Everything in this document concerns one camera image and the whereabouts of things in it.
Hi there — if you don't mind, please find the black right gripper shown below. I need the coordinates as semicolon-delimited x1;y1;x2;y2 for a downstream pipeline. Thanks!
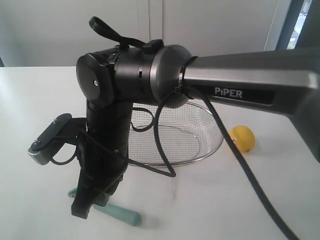
59;101;132;219

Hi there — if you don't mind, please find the teal handled peeler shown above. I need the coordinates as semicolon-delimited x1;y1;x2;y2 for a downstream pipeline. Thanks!
67;187;143;224

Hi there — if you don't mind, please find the yellow lemon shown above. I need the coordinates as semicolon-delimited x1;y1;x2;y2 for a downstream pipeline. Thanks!
229;125;256;153

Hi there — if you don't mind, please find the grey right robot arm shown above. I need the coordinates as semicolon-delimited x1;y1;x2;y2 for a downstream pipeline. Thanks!
71;45;320;219

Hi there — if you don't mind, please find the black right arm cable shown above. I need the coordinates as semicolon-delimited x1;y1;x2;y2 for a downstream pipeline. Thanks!
50;16;301;240

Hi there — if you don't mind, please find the steel wire mesh basket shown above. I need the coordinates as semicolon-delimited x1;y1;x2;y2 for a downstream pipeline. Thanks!
128;102;224;168

